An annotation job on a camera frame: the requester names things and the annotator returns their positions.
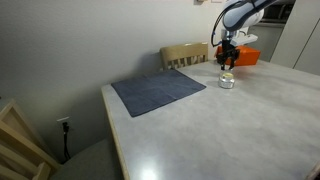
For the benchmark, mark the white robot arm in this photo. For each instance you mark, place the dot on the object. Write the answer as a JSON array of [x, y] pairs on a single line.
[[237, 14]]

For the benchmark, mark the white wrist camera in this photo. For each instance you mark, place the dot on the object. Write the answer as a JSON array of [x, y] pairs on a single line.
[[244, 40]]

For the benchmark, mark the orange cardboard box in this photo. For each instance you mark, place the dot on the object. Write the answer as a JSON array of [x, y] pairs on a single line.
[[248, 56]]

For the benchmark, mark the wooden chair at table end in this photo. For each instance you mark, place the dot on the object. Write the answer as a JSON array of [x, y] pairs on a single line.
[[22, 153]]

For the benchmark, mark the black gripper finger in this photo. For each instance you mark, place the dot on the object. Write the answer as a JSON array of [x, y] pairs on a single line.
[[232, 63], [222, 64]]

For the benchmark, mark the wall power outlet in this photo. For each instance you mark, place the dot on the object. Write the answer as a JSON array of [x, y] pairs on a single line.
[[67, 120]]

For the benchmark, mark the dark blue cloth mat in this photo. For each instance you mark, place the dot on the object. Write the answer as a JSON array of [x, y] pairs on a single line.
[[149, 92]]

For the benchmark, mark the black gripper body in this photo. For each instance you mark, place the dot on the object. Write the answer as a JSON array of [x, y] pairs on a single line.
[[228, 51]]

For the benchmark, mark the silver candle jar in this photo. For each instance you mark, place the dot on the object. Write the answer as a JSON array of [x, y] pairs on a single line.
[[226, 80]]

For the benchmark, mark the wooden chair by wall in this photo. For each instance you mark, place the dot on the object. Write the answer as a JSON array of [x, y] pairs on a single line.
[[178, 56]]

